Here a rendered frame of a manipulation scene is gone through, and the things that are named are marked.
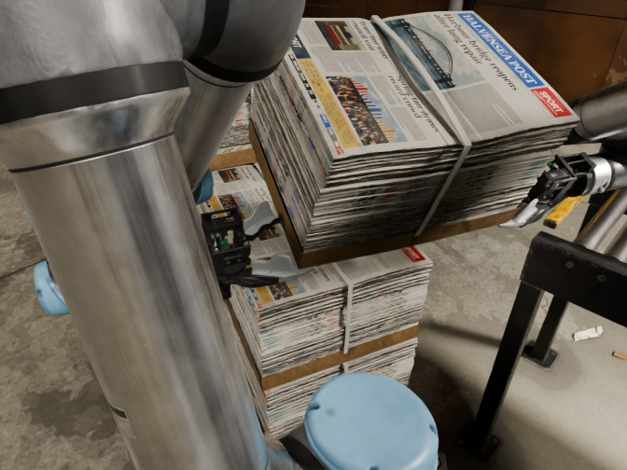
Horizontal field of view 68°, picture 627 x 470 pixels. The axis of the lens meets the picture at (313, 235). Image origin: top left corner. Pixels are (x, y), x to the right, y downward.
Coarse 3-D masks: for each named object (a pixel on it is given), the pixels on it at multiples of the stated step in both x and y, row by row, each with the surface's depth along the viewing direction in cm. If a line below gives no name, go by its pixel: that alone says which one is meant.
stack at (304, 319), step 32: (224, 192) 116; (256, 192) 116; (256, 256) 94; (384, 256) 94; (416, 256) 95; (256, 288) 86; (288, 288) 86; (320, 288) 86; (352, 288) 88; (384, 288) 92; (416, 288) 97; (256, 320) 84; (288, 320) 86; (320, 320) 90; (352, 320) 94; (384, 320) 98; (416, 320) 103; (256, 352) 90; (288, 352) 90; (320, 352) 94; (384, 352) 104; (256, 384) 103; (288, 384) 96; (320, 384) 100; (288, 416) 102
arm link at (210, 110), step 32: (256, 0) 25; (288, 0) 27; (224, 32) 26; (256, 32) 27; (288, 32) 31; (192, 64) 33; (224, 64) 32; (256, 64) 33; (192, 96) 38; (224, 96) 38; (192, 128) 42; (224, 128) 44; (192, 160) 48; (192, 192) 58
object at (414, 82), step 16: (384, 32) 69; (400, 32) 70; (384, 48) 66; (400, 48) 67; (400, 64) 65; (416, 80) 63; (416, 96) 61; (432, 96) 62; (448, 96) 62; (432, 112) 60; (448, 128) 58; (464, 128) 59; (448, 144) 56; (448, 160) 59; (464, 160) 61; (432, 176) 60; (432, 192) 64; (448, 192) 65; (416, 208) 65; (416, 224) 69; (432, 224) 71
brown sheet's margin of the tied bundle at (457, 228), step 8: (488, 216) 75; (496, 216) 76; (504, 216) 77; (512, 216) 78; (456, 224) 73; (464, 224) 74; (472, 224) 75; (480, 224) 76; (488, 224) 77; (496, 224) 79; (440, 232) 74; (448, 232) 75; (456, 232) 76; (464, 232) 77; (432, 240) 75
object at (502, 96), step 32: (416, 32) 70; (448, 32) 71; (480, 32) 72; (448, 64) 66; (480, 64) 66; (512, 64) 67; (480, 96) 62; (512, 96) 63; (544, 96) 64; (480, 128) 59; (512, 128) 59; (544, 128) 61; (480, 160) 62; (512, 160) 64; (544, 160) 67; (480, 192) 68; (512, 192) 71; (448, 224) 73
